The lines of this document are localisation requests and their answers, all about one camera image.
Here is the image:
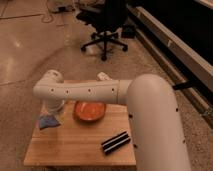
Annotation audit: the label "white object on table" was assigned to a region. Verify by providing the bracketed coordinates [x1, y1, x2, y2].
[97, 72, 110, 81]

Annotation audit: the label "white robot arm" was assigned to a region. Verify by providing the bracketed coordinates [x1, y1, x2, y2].
[33, 70, 191, 171]

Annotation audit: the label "black office chair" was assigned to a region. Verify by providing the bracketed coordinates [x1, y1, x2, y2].
[76, 0, 128, 61]

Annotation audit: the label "black striped rectangular block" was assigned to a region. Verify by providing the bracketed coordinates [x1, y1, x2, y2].
[101, 131, 131, 155]

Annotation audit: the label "black box on floor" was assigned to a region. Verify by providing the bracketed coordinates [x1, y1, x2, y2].
[121, 25, 135, 38]

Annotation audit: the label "wooden table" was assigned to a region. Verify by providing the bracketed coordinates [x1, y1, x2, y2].
[23, 78, 138, 168]

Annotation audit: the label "orange ceramic bowl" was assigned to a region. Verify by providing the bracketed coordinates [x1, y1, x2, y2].
[74, 101, 106, 122]

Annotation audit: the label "cables on floor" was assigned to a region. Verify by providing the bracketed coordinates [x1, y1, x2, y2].
[39, 0, 78, 25]

